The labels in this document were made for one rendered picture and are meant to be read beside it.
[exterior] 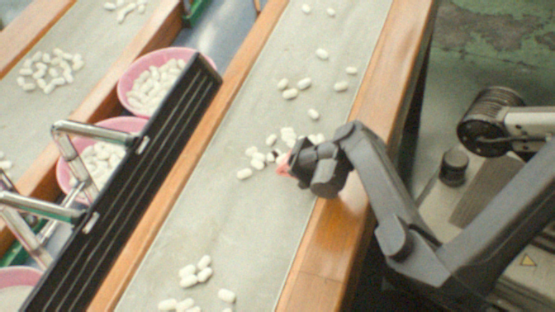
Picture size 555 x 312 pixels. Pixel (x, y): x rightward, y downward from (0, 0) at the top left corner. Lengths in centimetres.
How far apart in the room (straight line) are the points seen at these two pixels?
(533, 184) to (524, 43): 221
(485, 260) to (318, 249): 50
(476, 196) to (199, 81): 89
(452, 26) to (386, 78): 149
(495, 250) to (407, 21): 104
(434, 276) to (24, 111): 123
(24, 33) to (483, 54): 192
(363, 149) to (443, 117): 146
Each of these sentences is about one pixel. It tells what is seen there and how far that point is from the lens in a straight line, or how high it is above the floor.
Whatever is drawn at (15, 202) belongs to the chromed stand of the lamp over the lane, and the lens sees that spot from 90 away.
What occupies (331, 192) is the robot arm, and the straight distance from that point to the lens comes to 110.
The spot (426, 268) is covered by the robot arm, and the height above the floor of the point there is 112.
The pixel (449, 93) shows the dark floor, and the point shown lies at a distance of 257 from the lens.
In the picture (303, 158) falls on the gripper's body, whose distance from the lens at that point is 118.
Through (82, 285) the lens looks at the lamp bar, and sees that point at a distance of 83.
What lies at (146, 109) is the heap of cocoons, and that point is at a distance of 151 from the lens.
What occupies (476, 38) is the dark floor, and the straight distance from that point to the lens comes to 288.
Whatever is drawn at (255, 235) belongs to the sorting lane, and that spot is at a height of 74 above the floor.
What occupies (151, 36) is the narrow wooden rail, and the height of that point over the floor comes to 76.
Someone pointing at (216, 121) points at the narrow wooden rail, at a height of 76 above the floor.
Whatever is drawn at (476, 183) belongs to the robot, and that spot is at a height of 48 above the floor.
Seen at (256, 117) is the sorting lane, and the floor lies 74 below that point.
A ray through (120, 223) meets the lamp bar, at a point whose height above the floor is 107.
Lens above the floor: 175
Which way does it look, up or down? 49 degrees down
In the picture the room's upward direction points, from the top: 8 degrees counter-clockwise
